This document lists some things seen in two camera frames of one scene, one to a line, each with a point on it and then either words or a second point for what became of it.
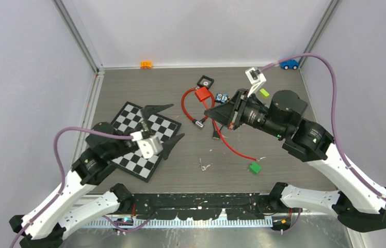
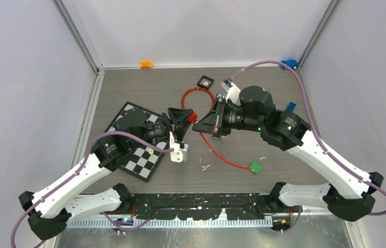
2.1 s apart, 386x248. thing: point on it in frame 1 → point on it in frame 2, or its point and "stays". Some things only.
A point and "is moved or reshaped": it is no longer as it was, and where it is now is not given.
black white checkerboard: [134, 162] stays
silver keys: [203, 168] stays
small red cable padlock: [215, 128] → [254, 167]
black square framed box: [206, 81] stays
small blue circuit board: [222, 98] stays
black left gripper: [149, 111] → [179, 118]
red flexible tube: [199, 125] is moved or reshaped
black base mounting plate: [199, 206] stays
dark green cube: [255, 168] stays
